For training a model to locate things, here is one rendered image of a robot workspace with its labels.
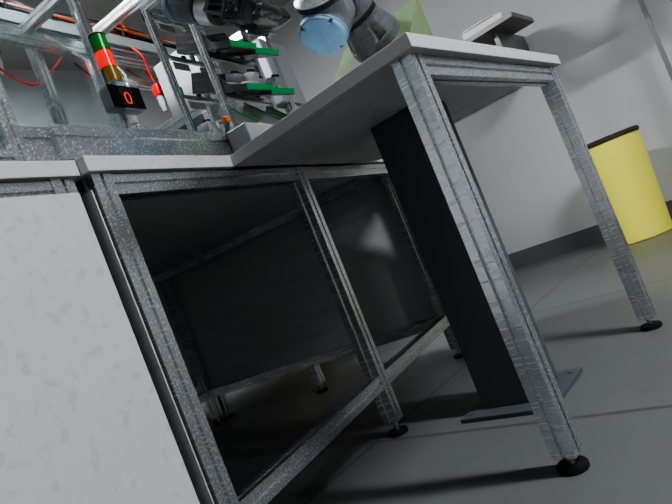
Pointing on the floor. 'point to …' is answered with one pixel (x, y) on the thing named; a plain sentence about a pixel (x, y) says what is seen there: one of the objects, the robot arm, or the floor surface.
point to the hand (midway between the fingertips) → (287, 18)
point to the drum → (631, 184)
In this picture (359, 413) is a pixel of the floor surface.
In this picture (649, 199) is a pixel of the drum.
